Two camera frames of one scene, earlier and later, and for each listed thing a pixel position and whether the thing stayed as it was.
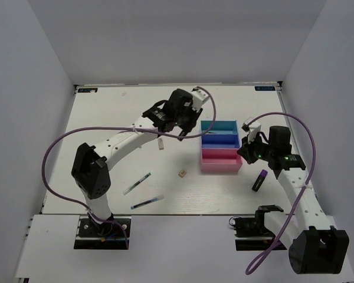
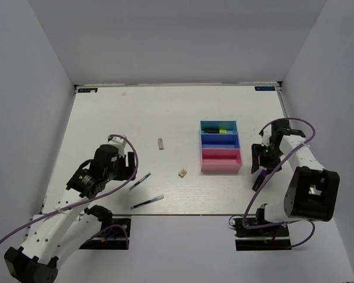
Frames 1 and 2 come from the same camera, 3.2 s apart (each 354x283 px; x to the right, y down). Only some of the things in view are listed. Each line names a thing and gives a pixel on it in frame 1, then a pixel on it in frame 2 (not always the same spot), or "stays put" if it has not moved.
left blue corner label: (87, 90) stays put
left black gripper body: (186, 121) -> (120, 171)
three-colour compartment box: (219, 147) stays put
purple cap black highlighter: (259, 180) stays put
